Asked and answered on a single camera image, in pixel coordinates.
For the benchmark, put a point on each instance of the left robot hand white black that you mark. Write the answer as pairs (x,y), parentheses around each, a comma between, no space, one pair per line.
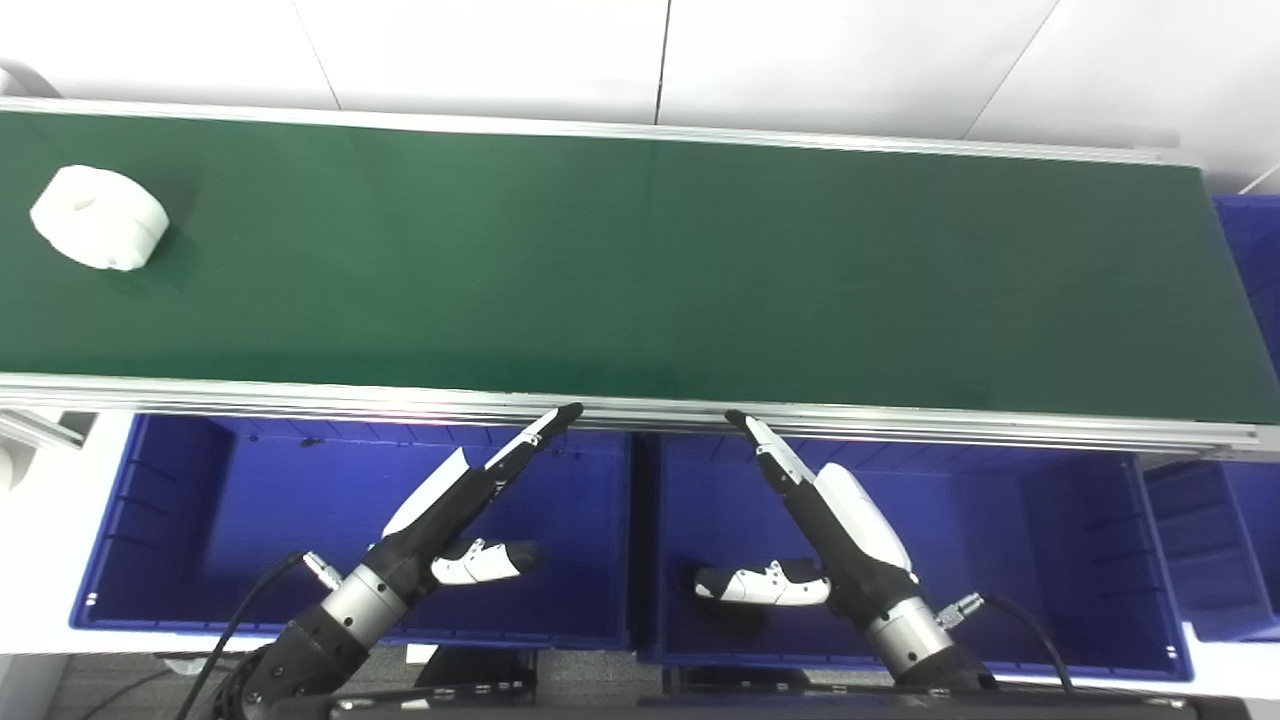
(430,530)

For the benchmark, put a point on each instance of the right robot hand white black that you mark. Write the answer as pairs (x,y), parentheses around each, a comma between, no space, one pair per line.
(850,540)

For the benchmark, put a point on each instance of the white round plastic part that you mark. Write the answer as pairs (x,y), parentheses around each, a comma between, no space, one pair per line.
(100,218)

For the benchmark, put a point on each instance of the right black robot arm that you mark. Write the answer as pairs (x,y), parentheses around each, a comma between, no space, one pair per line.
(915,640)

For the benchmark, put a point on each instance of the large blue plastic bin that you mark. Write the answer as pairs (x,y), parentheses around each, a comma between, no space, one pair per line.
(300,520)
(1000,540)

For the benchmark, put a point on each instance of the green conveyor belt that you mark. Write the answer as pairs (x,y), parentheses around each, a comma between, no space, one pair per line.
(300,395)
(640,270)

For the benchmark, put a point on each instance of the small blue plastic bin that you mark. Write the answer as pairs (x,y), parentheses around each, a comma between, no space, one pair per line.
(1220,540)

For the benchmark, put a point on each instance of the blue bin behind conveyor end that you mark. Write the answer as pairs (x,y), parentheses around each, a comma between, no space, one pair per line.
(1255,260)

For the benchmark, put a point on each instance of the black robot chest edge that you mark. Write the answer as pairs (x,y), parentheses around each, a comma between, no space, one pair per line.
(700,708)

